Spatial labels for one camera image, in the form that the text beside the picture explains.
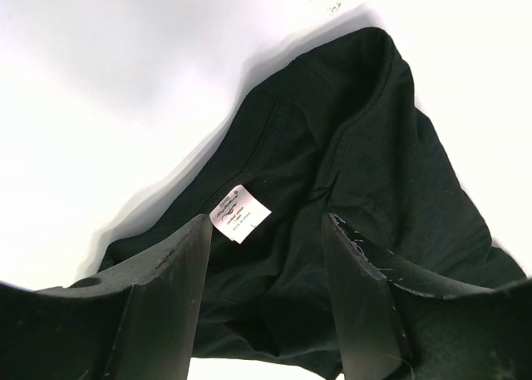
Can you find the black t shirt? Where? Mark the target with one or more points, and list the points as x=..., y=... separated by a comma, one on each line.
x=337, y=130

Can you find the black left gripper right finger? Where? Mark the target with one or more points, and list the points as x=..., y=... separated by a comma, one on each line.
x=396, y=320

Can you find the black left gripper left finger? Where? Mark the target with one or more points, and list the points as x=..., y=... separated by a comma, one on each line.
x=135, y=320

